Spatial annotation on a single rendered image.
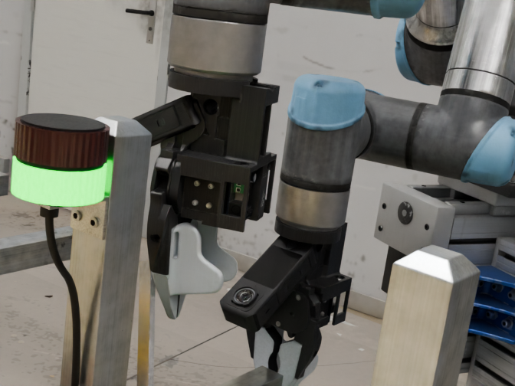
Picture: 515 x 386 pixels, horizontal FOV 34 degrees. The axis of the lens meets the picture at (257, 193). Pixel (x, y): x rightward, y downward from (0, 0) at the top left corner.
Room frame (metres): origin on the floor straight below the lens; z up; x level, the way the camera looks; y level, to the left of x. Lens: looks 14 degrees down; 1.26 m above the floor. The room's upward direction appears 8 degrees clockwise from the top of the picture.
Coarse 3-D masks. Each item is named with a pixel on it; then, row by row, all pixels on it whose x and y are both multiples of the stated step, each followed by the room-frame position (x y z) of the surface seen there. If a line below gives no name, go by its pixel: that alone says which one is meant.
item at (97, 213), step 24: (24, 120) 0.51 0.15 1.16; (48, 120) 0.53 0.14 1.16; (72, 120) 0.54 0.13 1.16; (96, 120) 0.55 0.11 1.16; (48, 168) 0.50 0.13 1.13; (72, 168) 0.51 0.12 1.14; (96, 168) 0.52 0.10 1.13; (48, 216) 0.52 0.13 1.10; (72, 216) 0.56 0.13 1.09; (96, 216) 0.55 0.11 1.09; (48, 240) 0.52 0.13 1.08; (72, 288) 0.54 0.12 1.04; (72, 312) 0.54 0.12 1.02; (72, 360) 0.55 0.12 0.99; (72, 384) 0.55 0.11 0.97
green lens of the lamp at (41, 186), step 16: (16, 160) 0.52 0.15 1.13; (16, 176) 0.51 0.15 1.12; (32, 176) 0.50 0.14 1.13; (48, 176) 0.50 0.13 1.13; (64, 176) 0.50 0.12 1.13; (80, 176) 0.51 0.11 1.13; (96, 176) 0.52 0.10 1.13; (16, 192) 0.51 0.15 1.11; (32, 192) 0.50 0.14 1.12; (48, 192) 0.50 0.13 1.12; (64, 192) 0.50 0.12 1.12; (80, 192) 0.51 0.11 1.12; (96, 192) 0.52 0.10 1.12
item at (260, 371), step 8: (256, 368) 0.83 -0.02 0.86; (264, 368) 0.83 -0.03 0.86; (240, 376) 0.81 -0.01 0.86; (248, 376) 0.81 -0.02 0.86; (256, 376) 0.81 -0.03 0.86; (264, 376) 0.82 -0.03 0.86; (272, 376) 0.82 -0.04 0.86; (280, 376) 0.82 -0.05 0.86; (224, 384) 0.78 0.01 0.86; (232, 384) 0.79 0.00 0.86; (240, 384) 0.79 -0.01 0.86; (248, 384) 0.79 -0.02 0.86; (256, 384) 0.79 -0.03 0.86; (264, 384) 0.80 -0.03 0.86; (272, 384) 0.81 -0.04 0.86; (280, 384) 0.82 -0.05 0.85
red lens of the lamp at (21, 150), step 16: (16, 128) 0.51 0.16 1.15; (32, 128) 0.50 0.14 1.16; (16, 144) 0.51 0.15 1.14; (32, 144) 0.50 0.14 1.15; (48, 144) 0.50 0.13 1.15; (64, 144) 0.50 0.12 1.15; (80, 144) 0.51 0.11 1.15; (96, 144) 0.51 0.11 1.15; (32, 160) 0.50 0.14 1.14; (48, 160) 0.50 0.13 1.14; (64, 160) 0.50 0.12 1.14; (80, 160) 0.51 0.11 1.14; (96, 160) 0.52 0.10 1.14
